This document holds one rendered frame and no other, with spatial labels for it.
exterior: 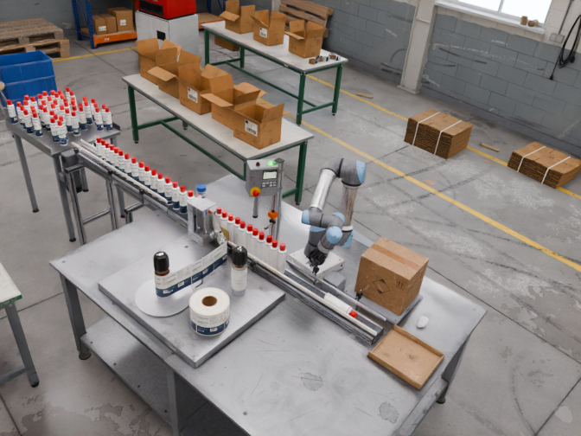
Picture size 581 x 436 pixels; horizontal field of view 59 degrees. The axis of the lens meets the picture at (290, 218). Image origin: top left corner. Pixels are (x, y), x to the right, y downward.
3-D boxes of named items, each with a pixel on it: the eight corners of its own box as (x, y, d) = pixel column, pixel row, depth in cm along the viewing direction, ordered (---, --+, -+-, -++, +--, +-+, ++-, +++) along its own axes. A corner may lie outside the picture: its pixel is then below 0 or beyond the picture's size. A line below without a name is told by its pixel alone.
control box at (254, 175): (245, 189, 301) (246, 159, 290) (273, 186, 306) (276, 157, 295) (249, 198, 293) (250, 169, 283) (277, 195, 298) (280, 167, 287)
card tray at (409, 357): (367, 355, 265) (368, 350, 262) (392, 328, 282) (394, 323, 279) (418, 390, 250) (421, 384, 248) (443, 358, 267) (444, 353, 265)
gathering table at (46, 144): (27, 210, 482) (3, 118, 429) (87, 186, 523) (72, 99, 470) (70, 245, 447) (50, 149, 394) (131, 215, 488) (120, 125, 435)
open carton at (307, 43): (278, 51, 677) (280, 22, 656) (304, 47, 701) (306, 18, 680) (299, 60, 652) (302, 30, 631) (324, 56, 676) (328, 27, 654)
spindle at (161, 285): (152, 295, 280) (148, 253, 263) (165, 287, 286) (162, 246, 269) (162, 304, 275) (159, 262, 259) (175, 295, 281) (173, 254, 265)
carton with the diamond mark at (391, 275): (354, 291, 301) (360, 254, 285) (374, 271, 317) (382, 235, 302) (399, 316, 287) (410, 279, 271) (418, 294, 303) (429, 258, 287)
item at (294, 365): (48, 264, 306) (48, 261, 304) (231, 176, 404) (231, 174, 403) (336, 511, 202) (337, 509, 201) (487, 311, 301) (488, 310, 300)
